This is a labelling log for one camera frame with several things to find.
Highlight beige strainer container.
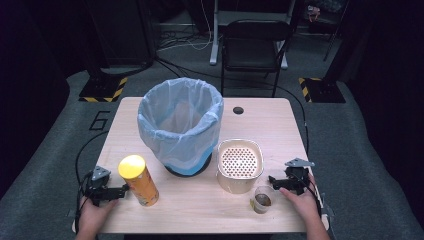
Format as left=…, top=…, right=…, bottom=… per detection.
left=216, top=138, right=265, bottom=195

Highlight clear plastic cup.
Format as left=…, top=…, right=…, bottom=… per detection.
left=249, top=185, right=275, bottom=215

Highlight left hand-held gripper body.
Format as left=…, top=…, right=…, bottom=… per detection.
left=82, top=165, right=117, bottom=207

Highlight blue trash bin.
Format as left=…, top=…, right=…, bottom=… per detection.
left=164, top=146, right=214, bottom=179

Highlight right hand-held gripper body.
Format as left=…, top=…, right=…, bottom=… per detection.
left=284, top=157, right=316, bottom=196

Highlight black cabinet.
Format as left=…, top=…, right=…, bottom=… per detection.
left=84, top=0, right=157, bottom=69

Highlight black base plate hazard stripes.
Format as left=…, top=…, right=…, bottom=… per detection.
left=78, top=76, right=129, bottom=103
left=297, top=77, right=347, bottom=104

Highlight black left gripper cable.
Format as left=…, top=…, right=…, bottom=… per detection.
left=74, top=130, right=110, bottom=233

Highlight bin with blue bag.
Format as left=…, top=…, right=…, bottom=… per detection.
left=136, top=77, right=225, bottom=173

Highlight white metal desk frame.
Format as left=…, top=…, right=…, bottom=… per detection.
left=208, top=0, right=296, bottom=71

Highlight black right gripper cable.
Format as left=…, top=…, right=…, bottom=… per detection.
left=301, top=171, right=324, bottom=219

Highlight person's left hand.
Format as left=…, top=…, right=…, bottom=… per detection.
left=77, top=198, right=120, bottom=235

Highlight black folding chair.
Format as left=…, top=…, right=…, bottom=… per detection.
left=219, top=18, right=293, bottom=98

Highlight white cable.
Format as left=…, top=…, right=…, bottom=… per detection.
left=156, top=0, right=215, bottom=53

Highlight orange chip can yellow lid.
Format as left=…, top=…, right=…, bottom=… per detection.
left=117, top=154, right=160, bottom=207

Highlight person's right hand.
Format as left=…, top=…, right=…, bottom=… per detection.
left=279, top=172, right=320, bottom=222

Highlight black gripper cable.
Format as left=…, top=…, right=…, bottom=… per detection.
left=301, top=171, right=324, bottom=219
left=74, top=130, right=110, bottom=233

